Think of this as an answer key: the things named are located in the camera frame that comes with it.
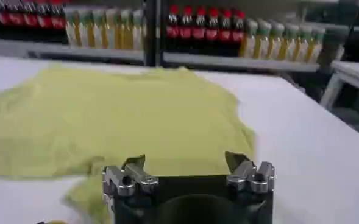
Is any white side table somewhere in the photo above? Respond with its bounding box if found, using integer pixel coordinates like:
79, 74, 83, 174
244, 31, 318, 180
319, 59, 359, 111

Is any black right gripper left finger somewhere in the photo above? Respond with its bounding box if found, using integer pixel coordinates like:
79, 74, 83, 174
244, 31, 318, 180
102, 154, 160, 197

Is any shelf rack with drink bottles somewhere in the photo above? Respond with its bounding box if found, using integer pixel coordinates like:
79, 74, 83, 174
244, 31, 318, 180
159, 0, 359, 74
0, 0, 147, 66

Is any yellow-green shirt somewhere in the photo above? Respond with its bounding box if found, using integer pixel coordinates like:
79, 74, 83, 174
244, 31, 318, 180
0, 65, 256, 224

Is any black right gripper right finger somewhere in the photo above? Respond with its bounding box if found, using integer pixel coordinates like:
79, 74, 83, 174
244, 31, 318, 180
224, 151, 276, 194

